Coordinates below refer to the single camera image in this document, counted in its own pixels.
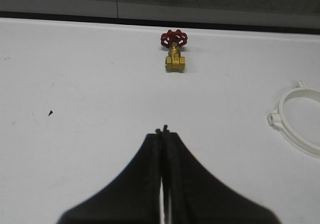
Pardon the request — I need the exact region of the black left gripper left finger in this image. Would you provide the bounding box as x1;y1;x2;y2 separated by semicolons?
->
58;129;163;224

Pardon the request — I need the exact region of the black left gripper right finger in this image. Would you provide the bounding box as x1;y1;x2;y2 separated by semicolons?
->
161;127;280;224

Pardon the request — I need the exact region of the white half pipe clamp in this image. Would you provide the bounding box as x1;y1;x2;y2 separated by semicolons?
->
273;123;320;158
267;80;320;132

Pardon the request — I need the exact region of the brass valve red handwheel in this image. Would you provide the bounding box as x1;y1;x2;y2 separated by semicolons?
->
160;29;188;72

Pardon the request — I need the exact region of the grey stone counter ledge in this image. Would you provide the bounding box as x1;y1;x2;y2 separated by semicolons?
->
0;0;320;29

